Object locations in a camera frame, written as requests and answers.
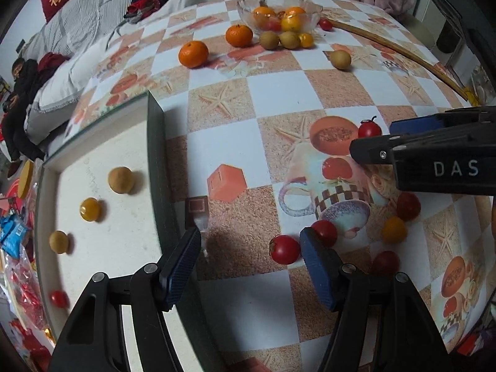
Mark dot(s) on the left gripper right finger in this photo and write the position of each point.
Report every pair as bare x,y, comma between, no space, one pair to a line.
324,269

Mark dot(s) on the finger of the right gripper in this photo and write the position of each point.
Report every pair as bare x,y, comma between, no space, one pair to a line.
416,125
376,150

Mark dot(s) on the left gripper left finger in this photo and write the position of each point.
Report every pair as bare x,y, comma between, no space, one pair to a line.
177,269

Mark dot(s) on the red tomato with stem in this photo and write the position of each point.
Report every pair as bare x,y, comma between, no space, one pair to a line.
369,128

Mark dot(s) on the red cherry tomato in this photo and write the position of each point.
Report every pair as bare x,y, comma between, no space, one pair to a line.
284,249
59,299

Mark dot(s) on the yellow cherry tomato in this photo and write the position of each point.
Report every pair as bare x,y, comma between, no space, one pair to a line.
90,209
306,40

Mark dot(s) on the white tray with green rim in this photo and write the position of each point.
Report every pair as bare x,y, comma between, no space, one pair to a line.
110,272

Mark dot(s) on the orange cherry tomato on table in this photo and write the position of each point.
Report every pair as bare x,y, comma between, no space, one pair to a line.
394,231

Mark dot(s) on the lone longan on table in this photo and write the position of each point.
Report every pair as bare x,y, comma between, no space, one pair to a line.
341,60

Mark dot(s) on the wooden hoop on table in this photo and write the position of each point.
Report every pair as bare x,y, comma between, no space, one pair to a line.
465,92

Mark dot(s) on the brown longan fruit right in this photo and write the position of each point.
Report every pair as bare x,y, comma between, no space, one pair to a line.
121,180

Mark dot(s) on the brown longan fruit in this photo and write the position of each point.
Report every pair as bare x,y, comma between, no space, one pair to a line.
59,242
121,180

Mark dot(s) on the brown longan fruit left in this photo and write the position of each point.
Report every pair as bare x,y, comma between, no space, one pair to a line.
59,242

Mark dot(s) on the yellow cherry tomato by bowl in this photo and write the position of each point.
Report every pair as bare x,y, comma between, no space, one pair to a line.
306,40

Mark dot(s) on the red tomato near bowl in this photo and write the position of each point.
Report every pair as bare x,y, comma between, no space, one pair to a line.
326,25

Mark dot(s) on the longan beside bowl right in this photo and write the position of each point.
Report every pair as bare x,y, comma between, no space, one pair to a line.
289,40

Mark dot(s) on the longan beside bowl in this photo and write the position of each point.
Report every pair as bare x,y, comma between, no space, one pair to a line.
289,40
269,40

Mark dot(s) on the longan beside bowl left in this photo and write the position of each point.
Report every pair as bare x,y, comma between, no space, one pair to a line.
269,40

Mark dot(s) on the clear glass fruit bowl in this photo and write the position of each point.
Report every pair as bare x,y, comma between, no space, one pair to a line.
299,16

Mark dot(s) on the blue snack packet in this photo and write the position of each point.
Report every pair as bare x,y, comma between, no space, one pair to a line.
13,233

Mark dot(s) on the plastic jar with yellow lid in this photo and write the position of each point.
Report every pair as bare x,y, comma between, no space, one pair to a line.
25,179

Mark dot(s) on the smaller orange mandarin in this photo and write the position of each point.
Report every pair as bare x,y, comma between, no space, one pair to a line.
239,36

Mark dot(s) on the large orange mandarin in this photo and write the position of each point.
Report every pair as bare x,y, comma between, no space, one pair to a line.
193,54

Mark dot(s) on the seated person in black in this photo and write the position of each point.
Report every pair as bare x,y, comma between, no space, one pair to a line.
18,143

